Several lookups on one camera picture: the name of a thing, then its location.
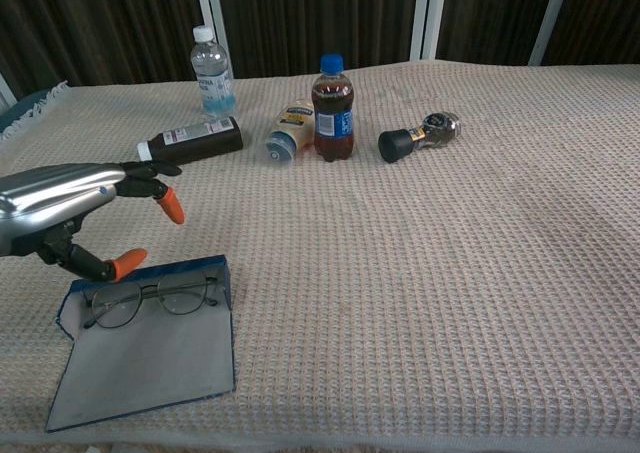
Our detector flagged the eyeglasses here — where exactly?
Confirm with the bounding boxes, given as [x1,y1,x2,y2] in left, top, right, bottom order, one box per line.
[82,274,220,330]

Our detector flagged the teal table pad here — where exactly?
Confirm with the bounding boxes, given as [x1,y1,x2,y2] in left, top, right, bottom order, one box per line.
[0,88,57,133]

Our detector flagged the white partition frame post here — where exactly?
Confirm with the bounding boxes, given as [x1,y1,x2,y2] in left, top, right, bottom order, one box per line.
[193,0,234,79]
[0,72,19,110]
[409,0,449,62]
[528,0,574,67]

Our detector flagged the cola bottle blue cap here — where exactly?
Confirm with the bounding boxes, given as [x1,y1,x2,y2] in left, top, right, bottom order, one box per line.
[311,53,355,163]

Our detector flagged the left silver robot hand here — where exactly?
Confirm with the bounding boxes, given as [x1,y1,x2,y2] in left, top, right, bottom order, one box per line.
[0,160,186,283]

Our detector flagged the blue rectangular box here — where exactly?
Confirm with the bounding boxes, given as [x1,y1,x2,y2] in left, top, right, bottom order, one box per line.
[44,254,237,433]

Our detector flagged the pepper grinder black cap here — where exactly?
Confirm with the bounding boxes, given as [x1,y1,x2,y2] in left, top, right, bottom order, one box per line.
[377,111,462,164]

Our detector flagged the clear water bottle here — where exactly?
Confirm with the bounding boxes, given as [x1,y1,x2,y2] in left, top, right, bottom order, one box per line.
[189,25,236,119]

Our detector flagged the brown bottle white cap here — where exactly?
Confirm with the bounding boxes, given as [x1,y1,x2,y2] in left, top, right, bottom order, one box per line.
[136,116,245,168]

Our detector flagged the beige waffle blanket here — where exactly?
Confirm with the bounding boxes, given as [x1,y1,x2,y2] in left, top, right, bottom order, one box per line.
[0,60,640,447]

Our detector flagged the mayonnaise squeeze bottle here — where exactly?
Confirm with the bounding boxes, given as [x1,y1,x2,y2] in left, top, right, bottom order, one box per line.
[263,97,316,166]

